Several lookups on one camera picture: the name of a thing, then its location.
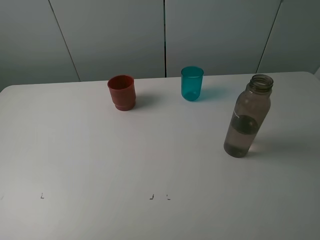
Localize teal translucent plastic cup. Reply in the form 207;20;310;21
181;66;204;102

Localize red plastic cup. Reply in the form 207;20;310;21
107;75;136;111

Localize smoky translucent water bottle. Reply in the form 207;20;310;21
223;74;274;158

